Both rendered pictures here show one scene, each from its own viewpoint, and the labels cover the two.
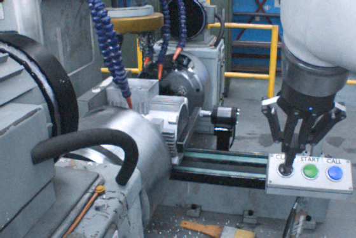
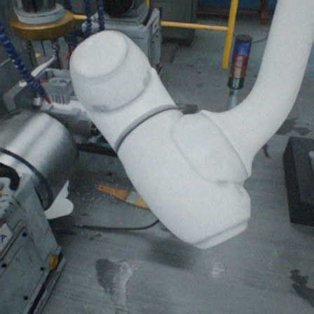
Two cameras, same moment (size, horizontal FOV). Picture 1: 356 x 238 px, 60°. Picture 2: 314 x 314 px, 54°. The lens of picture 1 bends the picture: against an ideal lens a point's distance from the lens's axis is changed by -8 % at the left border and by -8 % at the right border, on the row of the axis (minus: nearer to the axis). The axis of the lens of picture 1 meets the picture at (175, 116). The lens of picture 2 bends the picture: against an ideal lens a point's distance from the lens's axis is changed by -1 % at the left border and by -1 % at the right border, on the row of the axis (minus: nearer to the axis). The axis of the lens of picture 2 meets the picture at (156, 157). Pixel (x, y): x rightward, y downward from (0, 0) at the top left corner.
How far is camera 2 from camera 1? 31 cm
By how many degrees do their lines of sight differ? 19
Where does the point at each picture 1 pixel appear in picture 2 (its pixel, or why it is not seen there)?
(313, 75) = not seen: hidden behind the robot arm
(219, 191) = not seen: hidden behind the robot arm
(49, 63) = not seen: outside the picture
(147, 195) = (49, 183)
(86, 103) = (12, 99)
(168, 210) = (92, 176)
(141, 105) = (62, 97)
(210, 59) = (138, 38)
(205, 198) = (119, 167)
